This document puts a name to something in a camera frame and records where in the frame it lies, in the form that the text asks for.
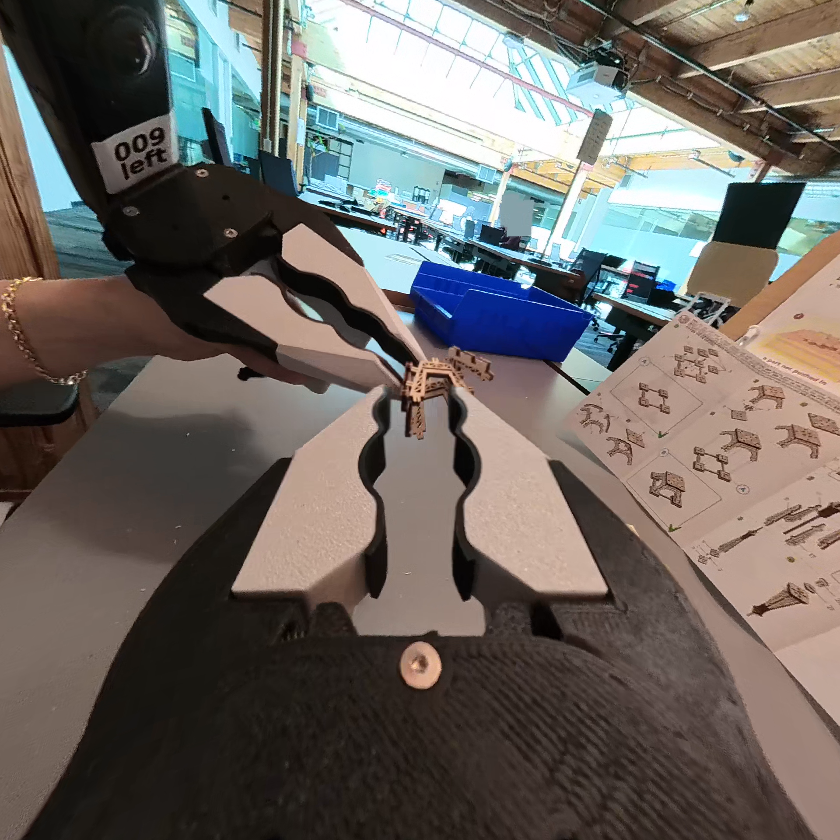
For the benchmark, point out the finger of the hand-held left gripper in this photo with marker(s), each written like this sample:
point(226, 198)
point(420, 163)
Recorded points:
point(275, 315)
point(334, 269)

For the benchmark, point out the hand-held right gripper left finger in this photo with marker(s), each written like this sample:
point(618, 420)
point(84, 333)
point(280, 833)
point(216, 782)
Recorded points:
point(308, 525)

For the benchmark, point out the black red office chair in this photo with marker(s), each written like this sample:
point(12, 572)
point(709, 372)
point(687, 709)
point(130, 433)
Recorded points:
point(644, 279)

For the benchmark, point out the diagram instruction sheet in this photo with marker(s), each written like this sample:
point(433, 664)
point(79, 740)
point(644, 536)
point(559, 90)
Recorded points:
point(709, 407)

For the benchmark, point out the black high-back chair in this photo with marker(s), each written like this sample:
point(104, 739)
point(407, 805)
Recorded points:
point(279, 172)
point(216, 141)

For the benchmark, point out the brown cardboard board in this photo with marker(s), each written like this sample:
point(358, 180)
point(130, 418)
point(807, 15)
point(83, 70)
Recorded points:
point(787, 289)

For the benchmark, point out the person's left hand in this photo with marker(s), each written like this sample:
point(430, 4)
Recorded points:
point(131, 328)

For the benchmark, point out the white table with wooden edge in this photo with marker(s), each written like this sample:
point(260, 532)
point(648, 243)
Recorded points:
point(387, 256)

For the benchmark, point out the blue plastic bin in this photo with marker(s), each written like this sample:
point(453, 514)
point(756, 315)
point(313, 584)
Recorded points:
point(499, 315)

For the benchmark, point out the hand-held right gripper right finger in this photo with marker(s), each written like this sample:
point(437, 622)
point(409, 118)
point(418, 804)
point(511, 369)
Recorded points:
point(531, 525)

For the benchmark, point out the small wooden lattice assembly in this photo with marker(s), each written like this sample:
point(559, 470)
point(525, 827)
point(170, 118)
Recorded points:
point(426, 384)

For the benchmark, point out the black chair armrest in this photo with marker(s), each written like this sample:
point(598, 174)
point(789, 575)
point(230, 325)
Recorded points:
point(33, 407)

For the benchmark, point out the colour illustrated instruction sheet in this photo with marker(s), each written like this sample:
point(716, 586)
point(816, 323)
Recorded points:
point(807, 341)

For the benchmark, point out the beige rounded panel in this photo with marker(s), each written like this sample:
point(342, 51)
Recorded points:
point(735, 272)

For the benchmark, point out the white projector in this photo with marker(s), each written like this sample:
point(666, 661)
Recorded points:
point(597, 79)

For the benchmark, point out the grey desk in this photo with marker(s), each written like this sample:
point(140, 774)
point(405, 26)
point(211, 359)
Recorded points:
point(164, 472)

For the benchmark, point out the white metal stand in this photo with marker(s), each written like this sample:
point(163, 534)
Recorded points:
point(705, 296)

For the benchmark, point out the black rectangular panel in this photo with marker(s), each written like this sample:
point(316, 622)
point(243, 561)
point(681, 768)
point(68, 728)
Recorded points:
point(758, 213)

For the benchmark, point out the black mesh office chair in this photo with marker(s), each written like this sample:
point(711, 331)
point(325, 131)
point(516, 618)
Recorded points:
point(590, 269)

